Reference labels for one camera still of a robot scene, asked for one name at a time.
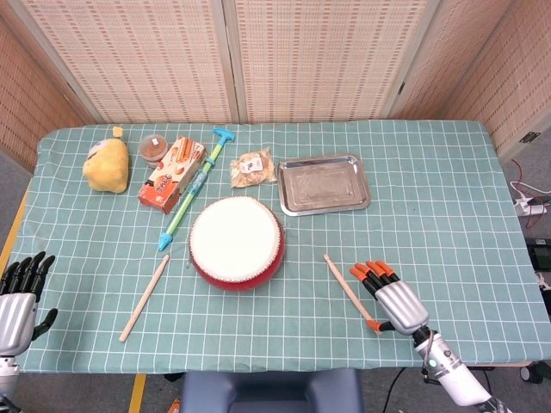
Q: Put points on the dark blue seat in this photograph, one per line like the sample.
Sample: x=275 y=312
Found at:
x=271 y=391

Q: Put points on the bamboo folding screen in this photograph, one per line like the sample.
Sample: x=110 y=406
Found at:
x=150 y=64

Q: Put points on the black box device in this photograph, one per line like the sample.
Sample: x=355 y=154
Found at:
x=540 y=254

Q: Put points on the silver left hand black fingers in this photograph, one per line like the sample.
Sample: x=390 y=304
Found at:
x=13 y=318

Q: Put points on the red drum white skin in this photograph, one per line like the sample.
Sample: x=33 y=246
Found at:
x=234 y=241

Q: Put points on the orange biscuit box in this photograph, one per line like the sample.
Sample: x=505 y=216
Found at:
x=168 y=178

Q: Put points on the green checked tablecloth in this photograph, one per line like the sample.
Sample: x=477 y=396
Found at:
x=430 y=223

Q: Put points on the silver right hand orange fingertips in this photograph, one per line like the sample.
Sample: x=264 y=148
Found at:
x=398 y=305

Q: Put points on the clear cup brown contents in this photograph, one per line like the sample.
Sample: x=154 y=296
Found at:
x=151 y=148

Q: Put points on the black caster wheel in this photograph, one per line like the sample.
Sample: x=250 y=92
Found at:
x=531 y=372

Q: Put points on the wooden drumstick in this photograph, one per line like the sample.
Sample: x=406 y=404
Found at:
x=346 y=286
x=144 y=299

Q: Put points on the stainless steel tray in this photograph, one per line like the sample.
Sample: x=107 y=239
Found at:
x=323 y=185

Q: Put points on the green blue water squirter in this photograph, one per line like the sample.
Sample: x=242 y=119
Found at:
x=193 y=187

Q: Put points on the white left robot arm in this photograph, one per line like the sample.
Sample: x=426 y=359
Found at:
x=6 y=374

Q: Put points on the white power strip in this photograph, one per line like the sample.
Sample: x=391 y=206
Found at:
x=531 y=209

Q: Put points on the yellow plush toy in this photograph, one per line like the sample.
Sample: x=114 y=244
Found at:
x=107 y=168

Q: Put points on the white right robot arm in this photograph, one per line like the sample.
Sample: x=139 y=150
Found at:
x=452 y=374

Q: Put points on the clear bag of snacks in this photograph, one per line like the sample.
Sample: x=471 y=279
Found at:
x=251 y=170

